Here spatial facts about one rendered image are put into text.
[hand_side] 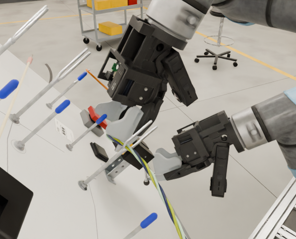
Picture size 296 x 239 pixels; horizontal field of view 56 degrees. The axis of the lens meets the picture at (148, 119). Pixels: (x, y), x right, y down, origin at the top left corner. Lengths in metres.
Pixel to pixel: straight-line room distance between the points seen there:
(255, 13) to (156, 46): 0.15
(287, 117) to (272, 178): 1.73
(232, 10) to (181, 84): 0.13
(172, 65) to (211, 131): 0.18
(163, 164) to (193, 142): 0.08
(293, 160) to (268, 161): 1.79
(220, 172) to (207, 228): 1.28
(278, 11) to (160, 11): 0.15
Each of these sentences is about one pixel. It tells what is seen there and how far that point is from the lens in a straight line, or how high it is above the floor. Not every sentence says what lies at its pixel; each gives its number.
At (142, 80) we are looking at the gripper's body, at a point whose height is 1.31.
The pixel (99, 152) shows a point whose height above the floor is 1.12.
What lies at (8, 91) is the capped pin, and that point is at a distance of 0.27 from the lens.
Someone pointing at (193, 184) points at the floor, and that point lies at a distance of 2.05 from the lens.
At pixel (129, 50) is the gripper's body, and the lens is 0.40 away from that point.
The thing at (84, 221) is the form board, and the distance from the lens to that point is 0.37.
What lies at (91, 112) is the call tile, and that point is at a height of 1.13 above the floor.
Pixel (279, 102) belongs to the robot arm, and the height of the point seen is 1.24.
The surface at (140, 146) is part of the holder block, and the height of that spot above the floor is 1.17.
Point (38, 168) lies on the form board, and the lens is 0.37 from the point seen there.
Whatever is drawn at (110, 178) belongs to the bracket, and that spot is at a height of 1.10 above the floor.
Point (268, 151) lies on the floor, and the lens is 2.48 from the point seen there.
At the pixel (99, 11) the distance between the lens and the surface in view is 4.21.
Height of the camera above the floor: 1.48
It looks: 34 degrees down
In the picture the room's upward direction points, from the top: straight up
